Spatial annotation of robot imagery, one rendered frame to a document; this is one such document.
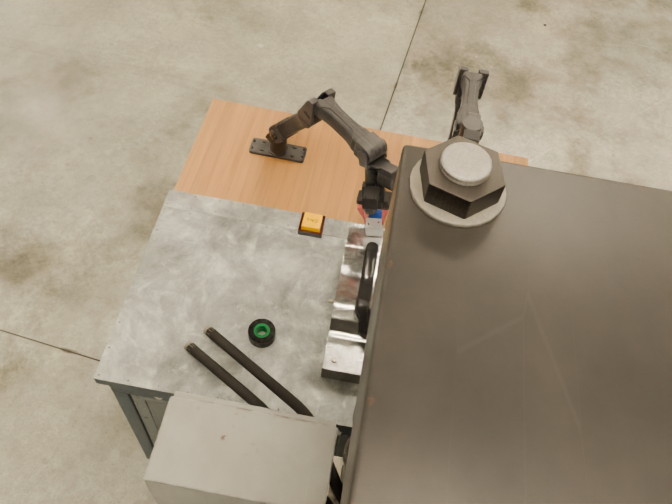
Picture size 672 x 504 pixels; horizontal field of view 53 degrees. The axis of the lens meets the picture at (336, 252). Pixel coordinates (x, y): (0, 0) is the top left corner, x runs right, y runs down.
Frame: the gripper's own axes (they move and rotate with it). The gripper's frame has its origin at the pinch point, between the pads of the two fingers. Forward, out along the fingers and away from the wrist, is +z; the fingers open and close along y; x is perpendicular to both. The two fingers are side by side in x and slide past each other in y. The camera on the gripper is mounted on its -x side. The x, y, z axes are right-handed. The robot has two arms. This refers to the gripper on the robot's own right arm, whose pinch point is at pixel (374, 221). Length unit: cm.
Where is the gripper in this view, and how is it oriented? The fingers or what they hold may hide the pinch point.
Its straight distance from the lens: 209.8
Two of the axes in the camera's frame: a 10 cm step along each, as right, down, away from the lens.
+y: 9.8, 0.8, -1.6
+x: 1.8, -5.6, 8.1
